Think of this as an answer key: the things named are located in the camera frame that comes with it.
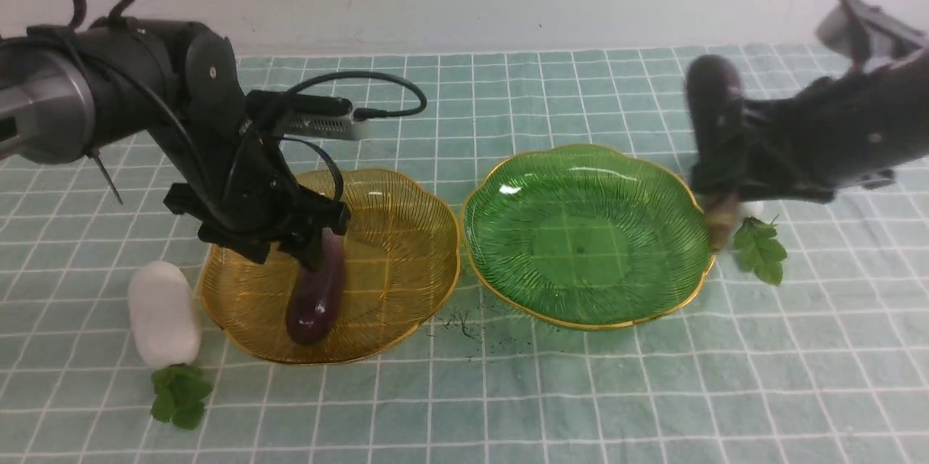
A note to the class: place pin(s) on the purple eggplant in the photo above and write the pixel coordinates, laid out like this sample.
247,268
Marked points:
714,102
316,297

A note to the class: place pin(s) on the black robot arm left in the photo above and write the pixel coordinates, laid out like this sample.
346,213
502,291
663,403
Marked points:
67,95

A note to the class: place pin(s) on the green glass plate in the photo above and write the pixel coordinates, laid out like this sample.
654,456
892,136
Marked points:
585,237

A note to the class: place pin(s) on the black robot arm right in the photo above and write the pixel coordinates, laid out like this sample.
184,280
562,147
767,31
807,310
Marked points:
848,132

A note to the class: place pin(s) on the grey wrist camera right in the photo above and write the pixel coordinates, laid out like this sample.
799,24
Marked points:
866,35

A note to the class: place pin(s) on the white radish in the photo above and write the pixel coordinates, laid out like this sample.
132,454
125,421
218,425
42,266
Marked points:
167,333
757,247

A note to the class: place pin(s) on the green checkered tablecloth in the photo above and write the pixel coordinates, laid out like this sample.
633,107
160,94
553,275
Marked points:
831,367

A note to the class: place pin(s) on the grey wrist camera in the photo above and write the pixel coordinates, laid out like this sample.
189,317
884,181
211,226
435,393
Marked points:
307,116
866,35

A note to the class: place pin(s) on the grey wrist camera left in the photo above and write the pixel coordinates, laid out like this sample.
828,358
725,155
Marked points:
307,116

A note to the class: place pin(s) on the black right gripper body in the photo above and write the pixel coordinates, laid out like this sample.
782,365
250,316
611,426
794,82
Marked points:
772,155

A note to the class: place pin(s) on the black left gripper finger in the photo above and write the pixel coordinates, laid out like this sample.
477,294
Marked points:
307,247

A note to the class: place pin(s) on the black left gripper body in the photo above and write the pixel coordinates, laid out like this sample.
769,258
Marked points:
245,195

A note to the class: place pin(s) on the amber glass plate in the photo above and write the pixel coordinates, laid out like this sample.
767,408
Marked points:
402,262

